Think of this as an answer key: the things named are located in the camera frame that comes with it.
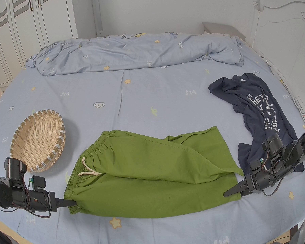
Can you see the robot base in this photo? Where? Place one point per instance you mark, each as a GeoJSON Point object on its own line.
{"type": "Point", "coordinates": [300, 238]}

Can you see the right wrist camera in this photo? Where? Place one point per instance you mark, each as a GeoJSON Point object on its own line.
{"type": "Point", "coordinates": [256, 164]}

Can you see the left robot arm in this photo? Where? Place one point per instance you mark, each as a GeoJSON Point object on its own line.
{"type": "Point", "coordinates": [2, 192]}

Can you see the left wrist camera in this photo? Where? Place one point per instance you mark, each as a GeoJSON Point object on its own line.
{"type": "Point", "coordinates": [38, 183]}

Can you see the dark blue T-shirt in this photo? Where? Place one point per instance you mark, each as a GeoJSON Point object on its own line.
{"type": "Point", "coordinates": [251, 103]}

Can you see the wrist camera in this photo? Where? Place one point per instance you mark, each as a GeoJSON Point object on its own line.
{"type": "Point", "coordinates": [256, 164]}
{"type": "Point", "coordinates": [38, 183]}

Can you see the pale blue quilt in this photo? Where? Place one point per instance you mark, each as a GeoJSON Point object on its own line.
{"type": "Point", "coordinates": [132, 52]}

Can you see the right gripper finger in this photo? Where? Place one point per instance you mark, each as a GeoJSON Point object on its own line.
{"type": "Point", "coordinates": [245, 194]}
{"type": "Point", "coordinates": [240, 187]}

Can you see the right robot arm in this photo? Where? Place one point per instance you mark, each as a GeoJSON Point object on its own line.
{"type": "Point", "coordinates": [294, 151]}

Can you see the grey bedside table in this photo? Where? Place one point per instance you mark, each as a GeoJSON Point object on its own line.
{"type": "Point", "coordinates": [223, 28]}

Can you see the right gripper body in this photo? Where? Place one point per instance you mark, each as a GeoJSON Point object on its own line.
{"type": "Point", "coordinates": [266, 179]}

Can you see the round woven basket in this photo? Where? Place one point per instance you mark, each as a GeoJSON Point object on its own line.
{"type": "Point", "coordinates": [35, 138]}

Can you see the white wardrobe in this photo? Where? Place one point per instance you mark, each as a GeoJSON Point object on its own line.
{"type": "Point", "coordinates": [53, 9]}

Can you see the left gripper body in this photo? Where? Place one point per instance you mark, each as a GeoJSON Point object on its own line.
{"type": "Point", "coordinates": [42, 201]}

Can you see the green shorts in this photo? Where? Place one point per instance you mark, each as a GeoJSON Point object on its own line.
{"type": "Point", "coordinates": [142, 174]}

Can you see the bed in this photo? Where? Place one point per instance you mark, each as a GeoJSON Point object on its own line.
{"type": "Point", "coordinates": [155, 90]}

